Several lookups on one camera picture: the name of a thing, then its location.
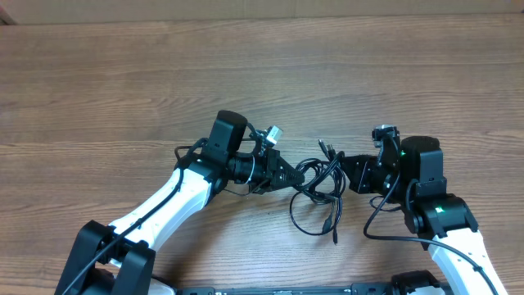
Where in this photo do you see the black cable bundle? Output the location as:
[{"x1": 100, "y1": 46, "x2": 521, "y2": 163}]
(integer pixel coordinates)
[{"x1": 288, "y1": 138, "x2": 347, "y2": 246}]

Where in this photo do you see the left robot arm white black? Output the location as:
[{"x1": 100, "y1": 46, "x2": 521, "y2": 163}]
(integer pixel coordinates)
[{"x1": 56, "y1": 110, "x2": 305, "y2": 294}]

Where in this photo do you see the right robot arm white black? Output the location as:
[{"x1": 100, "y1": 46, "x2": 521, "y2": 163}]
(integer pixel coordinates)
[{"x1": 341, "y1": 134, "x2": 506, "y2": 294}]

